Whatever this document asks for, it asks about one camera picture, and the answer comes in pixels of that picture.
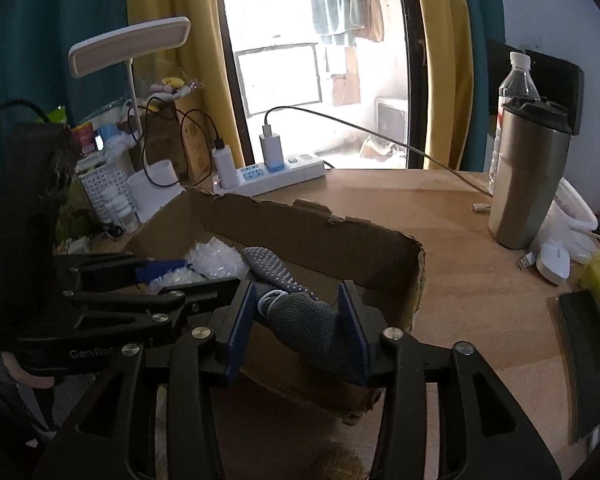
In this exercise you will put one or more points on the white charger with black cable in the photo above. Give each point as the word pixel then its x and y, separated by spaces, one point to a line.
pixel 224 164

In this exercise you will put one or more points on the white fluffy plastic bag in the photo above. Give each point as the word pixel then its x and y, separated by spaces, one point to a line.
pixel 205 262

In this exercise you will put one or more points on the white pill bottle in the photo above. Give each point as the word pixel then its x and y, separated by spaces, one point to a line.
pixel 126 214
pixel 108 195

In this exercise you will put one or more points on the white lidded container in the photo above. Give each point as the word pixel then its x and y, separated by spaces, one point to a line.
pixel 570 221

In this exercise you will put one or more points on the red can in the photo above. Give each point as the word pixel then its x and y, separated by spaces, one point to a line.
pixel 85 136

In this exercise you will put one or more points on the white perforated basket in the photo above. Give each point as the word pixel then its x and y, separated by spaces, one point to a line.
pixel 95 182

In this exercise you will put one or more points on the steel travel tumbler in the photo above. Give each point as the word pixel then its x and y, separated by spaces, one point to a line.
pixel 535 139

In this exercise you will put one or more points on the plush toys in bag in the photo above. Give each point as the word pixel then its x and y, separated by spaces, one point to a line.
pixel 173 88

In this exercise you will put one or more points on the white desk lamp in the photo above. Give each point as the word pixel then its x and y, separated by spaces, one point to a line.
pixel 155 185

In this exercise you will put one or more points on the white power strip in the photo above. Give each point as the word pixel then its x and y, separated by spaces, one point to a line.
pixel 257 179

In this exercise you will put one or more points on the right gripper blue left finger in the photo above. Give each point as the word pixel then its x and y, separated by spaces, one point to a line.
pixel 214 348

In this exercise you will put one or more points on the person's left hand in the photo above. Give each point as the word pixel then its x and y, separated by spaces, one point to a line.
pixel 18 374

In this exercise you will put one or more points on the black monitor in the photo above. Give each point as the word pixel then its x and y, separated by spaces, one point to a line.
pixel 557 80

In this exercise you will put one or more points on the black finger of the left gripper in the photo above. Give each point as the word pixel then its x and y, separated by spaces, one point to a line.
pixel 108 310

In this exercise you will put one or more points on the brown cardboard box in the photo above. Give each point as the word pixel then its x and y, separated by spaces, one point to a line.
pixel 321 250

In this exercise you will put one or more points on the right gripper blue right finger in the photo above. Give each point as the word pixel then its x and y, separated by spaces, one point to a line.
pixel 484 432

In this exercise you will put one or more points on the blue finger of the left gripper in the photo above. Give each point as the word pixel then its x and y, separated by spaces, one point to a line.
pixel 124 271

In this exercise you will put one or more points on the black smartphone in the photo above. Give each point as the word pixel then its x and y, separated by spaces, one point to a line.
pixel 578 322

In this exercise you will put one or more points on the white computer mouse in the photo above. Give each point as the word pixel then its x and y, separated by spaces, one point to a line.
pixel 553 262

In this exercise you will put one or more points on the dark grey dotted socks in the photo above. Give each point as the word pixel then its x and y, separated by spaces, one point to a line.
pixel 292 312

